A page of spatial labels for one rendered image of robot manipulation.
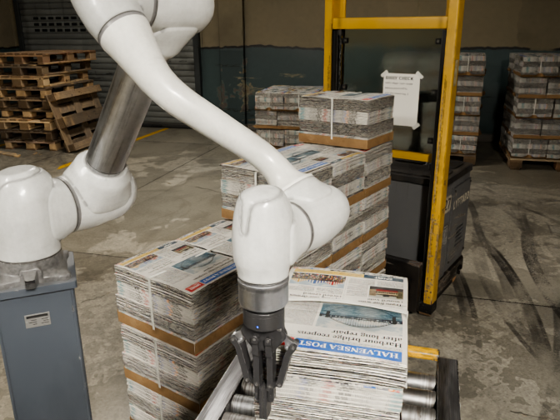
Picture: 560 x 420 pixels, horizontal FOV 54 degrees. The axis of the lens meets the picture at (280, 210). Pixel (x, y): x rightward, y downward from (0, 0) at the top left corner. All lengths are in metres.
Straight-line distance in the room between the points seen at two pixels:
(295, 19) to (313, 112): 6.11
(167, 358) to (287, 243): 1.11
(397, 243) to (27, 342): 2.36
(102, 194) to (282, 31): 7.44
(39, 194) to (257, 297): 0.70
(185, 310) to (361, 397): 0.83
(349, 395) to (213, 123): 0.57
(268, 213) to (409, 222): 2.48
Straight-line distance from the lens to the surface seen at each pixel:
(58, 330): 1.54
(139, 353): 2.06
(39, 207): 1.44
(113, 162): 1.45
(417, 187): 3.24
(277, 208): 0.88
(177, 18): 1.20
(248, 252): 0.89
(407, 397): 1.36
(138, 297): 1.93
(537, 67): 6.87
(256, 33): 8.90
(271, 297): 0.93
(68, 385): 1.63
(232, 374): 1.39
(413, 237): 3.34
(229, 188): 2.27
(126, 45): 1.05
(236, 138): 1.03
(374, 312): 1.19
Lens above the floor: 1.60
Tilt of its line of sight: 18 degrees down
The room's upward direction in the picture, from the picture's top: straight up
